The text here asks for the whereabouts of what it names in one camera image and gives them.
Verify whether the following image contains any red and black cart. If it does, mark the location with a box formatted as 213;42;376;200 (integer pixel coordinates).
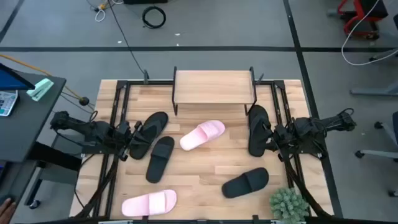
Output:
326;0;389;40

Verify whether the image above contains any person's hand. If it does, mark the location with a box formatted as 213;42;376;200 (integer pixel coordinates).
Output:
0;198;16;224

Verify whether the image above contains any black desk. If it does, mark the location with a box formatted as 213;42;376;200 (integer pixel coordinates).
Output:
0;72;82;224

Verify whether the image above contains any short white cable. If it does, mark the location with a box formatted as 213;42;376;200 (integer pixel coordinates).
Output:
95;6;107;23

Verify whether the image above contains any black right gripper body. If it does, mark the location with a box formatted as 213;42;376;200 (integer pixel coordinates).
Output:
272;124;292;151

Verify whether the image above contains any long black floor cable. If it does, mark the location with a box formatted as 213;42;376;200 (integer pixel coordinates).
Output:
106;0;146;76

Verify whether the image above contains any wooden shelf with black frame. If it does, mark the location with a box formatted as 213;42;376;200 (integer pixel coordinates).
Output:
172;66;259;116

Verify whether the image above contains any white calculator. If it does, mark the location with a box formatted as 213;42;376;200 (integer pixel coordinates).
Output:
0;90;19;118

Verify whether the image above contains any black slide slipper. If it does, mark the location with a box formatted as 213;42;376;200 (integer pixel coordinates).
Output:
145;136;175;184
221;167;270;199

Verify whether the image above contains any orange cable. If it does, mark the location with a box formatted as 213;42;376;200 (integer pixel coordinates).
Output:
0;53;94;110

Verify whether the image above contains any grey desk foot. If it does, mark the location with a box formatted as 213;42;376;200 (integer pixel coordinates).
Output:
350;48;398;96

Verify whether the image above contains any mint green stapler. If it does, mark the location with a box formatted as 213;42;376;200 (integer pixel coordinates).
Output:
26;78;55;102

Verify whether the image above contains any long white cable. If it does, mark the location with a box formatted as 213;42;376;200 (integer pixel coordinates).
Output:
341;0;398;67

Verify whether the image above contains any grey office chair base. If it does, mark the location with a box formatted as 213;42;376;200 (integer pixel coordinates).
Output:
355;111;398;197

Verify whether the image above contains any pink slide slipper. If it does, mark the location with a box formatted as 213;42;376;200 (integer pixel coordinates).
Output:
121;189;177;218
179;119;226;152

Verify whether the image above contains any black metal table frame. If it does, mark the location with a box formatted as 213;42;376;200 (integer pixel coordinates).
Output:
81;70;330;224

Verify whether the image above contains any dark monitor screen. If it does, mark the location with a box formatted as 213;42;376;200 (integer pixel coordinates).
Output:
0;63;35;91

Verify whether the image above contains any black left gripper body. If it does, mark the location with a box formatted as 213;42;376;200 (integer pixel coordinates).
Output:
115;120;140;156

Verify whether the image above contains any coiled black cable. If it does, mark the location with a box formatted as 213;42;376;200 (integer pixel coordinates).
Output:
142;6;167;29

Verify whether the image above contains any black cable bundle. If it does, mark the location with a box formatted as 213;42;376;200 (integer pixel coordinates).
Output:
283;155;331;218
74;154;119;218

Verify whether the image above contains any green artificial plant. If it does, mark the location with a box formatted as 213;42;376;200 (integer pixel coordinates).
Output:
269;187;310;223

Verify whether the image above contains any black strappy sandal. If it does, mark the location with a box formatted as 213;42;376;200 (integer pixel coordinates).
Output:
248;104;275;157
129;111;169;161

